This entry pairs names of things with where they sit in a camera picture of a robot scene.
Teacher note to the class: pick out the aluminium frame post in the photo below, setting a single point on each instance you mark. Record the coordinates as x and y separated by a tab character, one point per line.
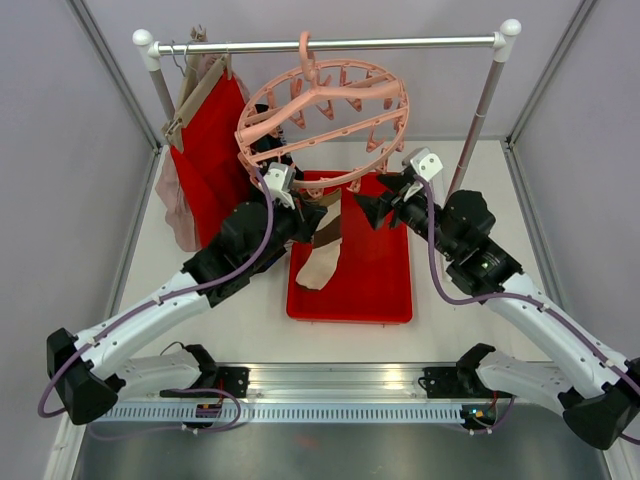
564	45
98	42

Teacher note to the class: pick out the teal christmas sock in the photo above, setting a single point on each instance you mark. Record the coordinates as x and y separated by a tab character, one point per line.
271	141

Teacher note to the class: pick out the metal clothes rack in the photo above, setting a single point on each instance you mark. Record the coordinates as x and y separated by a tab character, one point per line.
501	42

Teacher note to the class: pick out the white slotted cable duct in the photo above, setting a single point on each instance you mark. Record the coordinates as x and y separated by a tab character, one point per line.
289	413

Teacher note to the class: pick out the pink hanging garment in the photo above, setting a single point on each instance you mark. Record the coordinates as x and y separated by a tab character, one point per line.
175	210

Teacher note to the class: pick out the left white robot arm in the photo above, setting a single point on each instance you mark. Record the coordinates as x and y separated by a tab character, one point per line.
92	370

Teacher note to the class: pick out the aluminium frame post right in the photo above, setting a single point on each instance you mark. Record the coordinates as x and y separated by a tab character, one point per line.
564	45

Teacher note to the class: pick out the pink round clip hanger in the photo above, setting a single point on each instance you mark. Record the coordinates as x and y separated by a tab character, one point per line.
322	125

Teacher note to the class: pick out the beige clip hanger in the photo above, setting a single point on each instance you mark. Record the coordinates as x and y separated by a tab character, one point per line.
201	74

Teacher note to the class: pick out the aluminium frame post left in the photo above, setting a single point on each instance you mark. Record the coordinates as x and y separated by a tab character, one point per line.
98	42

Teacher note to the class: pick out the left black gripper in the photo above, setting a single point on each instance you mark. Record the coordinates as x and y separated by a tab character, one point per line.
315	212

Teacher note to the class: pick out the red hanging cloth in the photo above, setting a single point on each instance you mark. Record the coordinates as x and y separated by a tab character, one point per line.
210	165

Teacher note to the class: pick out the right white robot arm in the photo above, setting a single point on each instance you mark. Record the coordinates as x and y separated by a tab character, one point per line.
594	388

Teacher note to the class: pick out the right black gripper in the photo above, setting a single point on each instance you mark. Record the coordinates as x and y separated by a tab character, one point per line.
376	207

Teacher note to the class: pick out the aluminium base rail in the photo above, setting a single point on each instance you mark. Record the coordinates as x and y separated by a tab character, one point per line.
391	380

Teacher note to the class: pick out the red plastic tray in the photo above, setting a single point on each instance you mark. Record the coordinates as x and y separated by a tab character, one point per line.
372	281

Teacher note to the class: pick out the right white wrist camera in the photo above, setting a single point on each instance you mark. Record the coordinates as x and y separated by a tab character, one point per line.
420	167

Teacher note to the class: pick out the brown beige striped sock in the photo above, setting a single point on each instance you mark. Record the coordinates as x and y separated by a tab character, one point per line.
276	256

